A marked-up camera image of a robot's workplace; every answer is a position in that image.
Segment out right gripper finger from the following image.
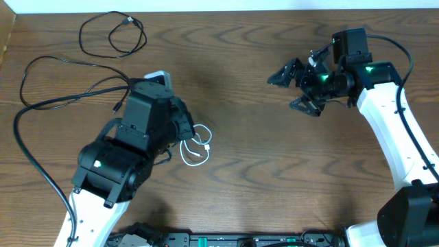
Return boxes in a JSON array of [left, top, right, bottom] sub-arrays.
[[289, 95, 324, 117], [267, 58, 305, 86]]

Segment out white cable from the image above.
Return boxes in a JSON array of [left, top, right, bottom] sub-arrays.
[[179, 123, 213, 167]]

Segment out long black cable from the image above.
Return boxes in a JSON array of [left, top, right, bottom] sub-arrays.
[[19, 56, 135, 115]]

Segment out black usb cable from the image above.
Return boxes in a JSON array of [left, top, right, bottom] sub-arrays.
[[78, 10, 148, 59]]

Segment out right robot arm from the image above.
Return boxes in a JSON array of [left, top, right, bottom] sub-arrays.
[[268, 28, 438, 246]]

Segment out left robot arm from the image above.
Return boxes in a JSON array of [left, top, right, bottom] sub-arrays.
[[55, 80, 195, 246]]

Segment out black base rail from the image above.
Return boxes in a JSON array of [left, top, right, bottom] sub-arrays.
[[104, 223, 348, 247]]

